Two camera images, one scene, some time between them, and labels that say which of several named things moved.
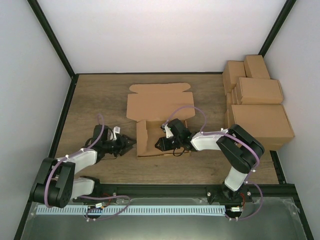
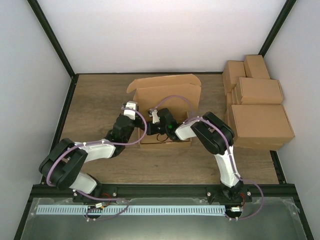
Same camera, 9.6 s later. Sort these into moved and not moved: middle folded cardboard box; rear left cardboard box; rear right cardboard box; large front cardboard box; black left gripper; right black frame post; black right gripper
Moved: black left gripper; black right gripper
Not moved: rear left cardboard box; rear right cardboard box; right black frame post; middle folded cardboard box; large front cardboard box
